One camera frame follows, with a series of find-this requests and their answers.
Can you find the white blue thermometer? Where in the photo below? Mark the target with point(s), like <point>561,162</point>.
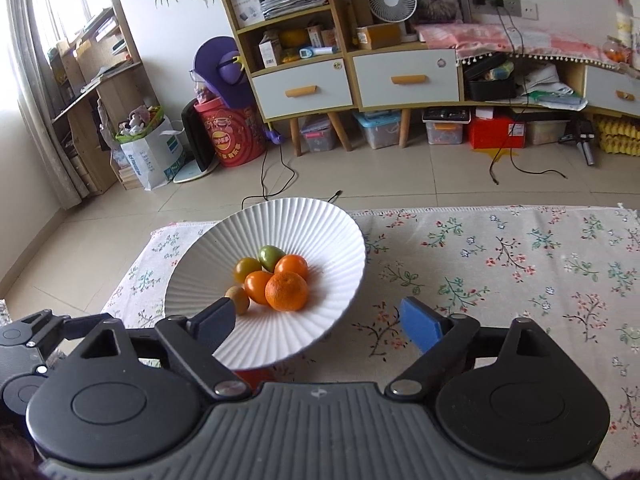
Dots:
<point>315,52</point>

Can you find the low clear storage box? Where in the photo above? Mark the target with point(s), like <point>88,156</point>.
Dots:
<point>547,132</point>

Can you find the black panel on white base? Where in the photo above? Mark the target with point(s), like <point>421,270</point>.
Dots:
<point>192,130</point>

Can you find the red printed bucket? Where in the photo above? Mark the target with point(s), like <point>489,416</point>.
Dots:
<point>230,135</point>

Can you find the purple plush toy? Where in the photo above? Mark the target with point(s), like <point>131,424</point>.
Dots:
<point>220,67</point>

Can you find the black case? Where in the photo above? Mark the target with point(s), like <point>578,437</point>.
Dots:
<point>490,85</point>

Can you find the long low wooden cabinet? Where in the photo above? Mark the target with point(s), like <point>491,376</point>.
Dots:
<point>375,80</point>

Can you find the white paper bag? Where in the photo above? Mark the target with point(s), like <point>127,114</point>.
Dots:
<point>155,155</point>

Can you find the white carton box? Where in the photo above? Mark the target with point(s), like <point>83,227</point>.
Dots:
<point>247,7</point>

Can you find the clear box with dark contents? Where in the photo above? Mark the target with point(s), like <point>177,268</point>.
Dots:
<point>445,127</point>

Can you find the brown longan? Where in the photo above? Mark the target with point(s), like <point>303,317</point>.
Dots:
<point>242,297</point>

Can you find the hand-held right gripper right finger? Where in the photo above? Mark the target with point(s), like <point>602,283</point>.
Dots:
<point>422,322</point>

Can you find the black wall socket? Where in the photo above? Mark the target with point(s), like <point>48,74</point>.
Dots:
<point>487,1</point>

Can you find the tall wooden shelf cabinet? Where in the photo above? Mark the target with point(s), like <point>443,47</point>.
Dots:
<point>280,92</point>

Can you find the cardboard box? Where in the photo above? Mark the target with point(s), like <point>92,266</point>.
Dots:
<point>377,36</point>

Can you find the pink cloth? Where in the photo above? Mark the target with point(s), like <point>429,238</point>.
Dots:
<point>500,40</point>

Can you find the white wall socket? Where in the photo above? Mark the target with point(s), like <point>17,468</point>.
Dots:
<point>520,9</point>

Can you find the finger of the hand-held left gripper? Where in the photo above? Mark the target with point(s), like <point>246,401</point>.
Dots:
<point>30,330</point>

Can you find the yellow round object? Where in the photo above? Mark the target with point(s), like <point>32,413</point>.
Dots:
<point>294,40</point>

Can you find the green jujube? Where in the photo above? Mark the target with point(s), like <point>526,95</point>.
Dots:
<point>270,257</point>

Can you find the pile of papers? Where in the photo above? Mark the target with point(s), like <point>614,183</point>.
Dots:
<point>550,87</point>

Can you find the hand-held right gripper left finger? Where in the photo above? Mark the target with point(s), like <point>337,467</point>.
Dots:
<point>220,317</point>

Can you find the yellow egg cartons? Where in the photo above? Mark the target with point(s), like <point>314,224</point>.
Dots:
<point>620,135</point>

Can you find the small white desk fan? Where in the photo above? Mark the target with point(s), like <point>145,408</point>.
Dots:
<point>392,0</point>

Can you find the floral tablecloth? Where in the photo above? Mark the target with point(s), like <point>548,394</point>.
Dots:
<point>500,285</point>

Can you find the large orange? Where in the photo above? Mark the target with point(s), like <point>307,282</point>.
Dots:
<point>286,291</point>

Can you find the white paper sheets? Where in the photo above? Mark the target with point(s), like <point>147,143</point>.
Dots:
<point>629,35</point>

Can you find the blue lid storage box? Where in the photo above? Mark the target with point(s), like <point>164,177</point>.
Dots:
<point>379,130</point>

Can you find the black handheld device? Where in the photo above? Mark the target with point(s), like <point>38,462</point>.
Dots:
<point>582,135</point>

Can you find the grey curtain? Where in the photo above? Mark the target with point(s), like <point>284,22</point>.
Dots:
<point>35,85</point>

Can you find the yellow-green tomato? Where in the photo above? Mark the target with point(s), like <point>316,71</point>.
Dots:
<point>245,270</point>

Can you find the red box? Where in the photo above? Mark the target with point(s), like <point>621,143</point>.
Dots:
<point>495,132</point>

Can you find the white ribbed plate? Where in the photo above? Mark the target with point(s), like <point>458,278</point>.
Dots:
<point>300,330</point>

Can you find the small orange boxes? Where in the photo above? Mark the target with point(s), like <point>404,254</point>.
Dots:
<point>322,37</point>

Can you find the glass jar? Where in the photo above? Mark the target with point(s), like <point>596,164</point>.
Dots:
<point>617,52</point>

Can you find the tall white carton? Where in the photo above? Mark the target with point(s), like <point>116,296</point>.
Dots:
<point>269,50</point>

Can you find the wooden bookshelf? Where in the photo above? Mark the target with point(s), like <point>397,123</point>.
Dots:
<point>125,80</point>

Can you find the orange tomato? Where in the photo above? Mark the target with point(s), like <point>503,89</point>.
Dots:
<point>256,287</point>
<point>292,264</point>

